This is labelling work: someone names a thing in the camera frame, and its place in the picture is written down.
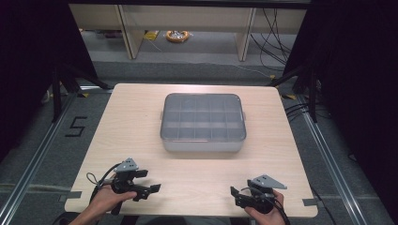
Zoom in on clear grey box lid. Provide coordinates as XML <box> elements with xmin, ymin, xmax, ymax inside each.
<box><xmin>160</xmin><ymin>92</ymin><xmax>248</xmax><ymax>143</ymax></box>

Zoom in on black metal stand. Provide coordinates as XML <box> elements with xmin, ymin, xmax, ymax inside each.
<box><xmin>265</xmin><ymin>65</ymin><xmax>321</xmax><ymax>124</ymax></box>
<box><xmin>51</xmin><ymin>63</ymin><xmax>115</xmax><ymax>124</ymax></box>

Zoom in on aluminium floor rail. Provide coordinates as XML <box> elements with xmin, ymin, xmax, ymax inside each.
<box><xmin>296</xmin><ymin>94</ymin><xmax>368</xmax><ymax>225</ymax></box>
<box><xmin>0</xmin><ymin>91</ymin><xmax>79</xmax><ymax>221</ymax></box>

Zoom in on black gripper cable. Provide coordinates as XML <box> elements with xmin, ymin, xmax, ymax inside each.
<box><xmin>85</xmin><ymin>161</ymin><xmax>123</xmax><ymax>205</ymax></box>
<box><xmin>270</xmin><ymin>192</ymin><xmax>293</xmax><ymax>225</ymax></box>

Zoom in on orange ring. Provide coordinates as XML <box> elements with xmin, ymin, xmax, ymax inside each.
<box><xmin>164</xmin><ymin>29</ymin><xmax>191</xmax><ymax>44</ymax></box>

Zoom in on black floor cables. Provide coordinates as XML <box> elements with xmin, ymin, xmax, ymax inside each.
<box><xmin>283</xmin><ymin>102</ymin><xmax>329</xmax><ymax>124</ymax></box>

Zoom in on grey compartment storage box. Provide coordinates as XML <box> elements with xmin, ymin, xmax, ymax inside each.
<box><xmin>160</xmin><ymin>92</ymin><xmax>248</xmax><ymax>154</ymax></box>

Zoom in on black curtain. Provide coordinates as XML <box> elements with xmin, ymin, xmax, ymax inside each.
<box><xmin>0</xmin><ymin>0</ymin><xmax>99</xmax><ymax>162</ymax></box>
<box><xmin>282</xmin><ymin>0</ymin><xmax>398</xmax><ymax>217</ymax></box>

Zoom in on bundle of black cables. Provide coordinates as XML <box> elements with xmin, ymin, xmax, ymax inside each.
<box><xmin>249</xmin><ymin>7</ymin><xmax>299</xmax><ymax>73</ymax></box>

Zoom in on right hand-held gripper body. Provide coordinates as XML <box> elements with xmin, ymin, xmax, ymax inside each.
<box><xmin>242</xmin><ymin>173</ymin><xmax>288</xmax><ymax>215</ymax></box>

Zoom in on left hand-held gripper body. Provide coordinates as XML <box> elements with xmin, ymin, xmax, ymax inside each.
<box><xmin>110</xmin><ymin>157</ymin><xmax>150</xmax><ymax>217</ymax></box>

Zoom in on light wooden desk frame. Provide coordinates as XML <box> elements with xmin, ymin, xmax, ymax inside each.
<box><xmin>69</xmin><ymin>3</ymin><xmax>308</xmax><ymax>63</ymax></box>

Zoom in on person's left hand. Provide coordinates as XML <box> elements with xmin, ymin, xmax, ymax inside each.
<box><xmin>89</xmin><ymin>183</ymin><xmax>138</xmax><ymax>221</ymax></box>

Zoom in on person's right hand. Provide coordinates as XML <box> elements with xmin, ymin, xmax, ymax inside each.
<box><xmin>244</xmin><ymin>189</ymin><xmax>286</xmax><ymax>225</ymax></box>

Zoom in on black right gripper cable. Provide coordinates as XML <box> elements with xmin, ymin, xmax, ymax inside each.
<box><xmin>270</xmin><ymin>192</ymin><xmax>293</xmax><ymax>225</ymax></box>

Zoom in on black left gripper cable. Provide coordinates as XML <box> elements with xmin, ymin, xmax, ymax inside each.
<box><xmin>85</xmin><ymin>161</ymin><xmax>123</xmax><ymax>205</ymax></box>

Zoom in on yellow packet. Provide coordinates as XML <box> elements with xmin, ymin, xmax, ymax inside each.
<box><xmin>143</xmin><ymin>30</ymin><xmax>161</xmax><ymax>42</ymax></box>

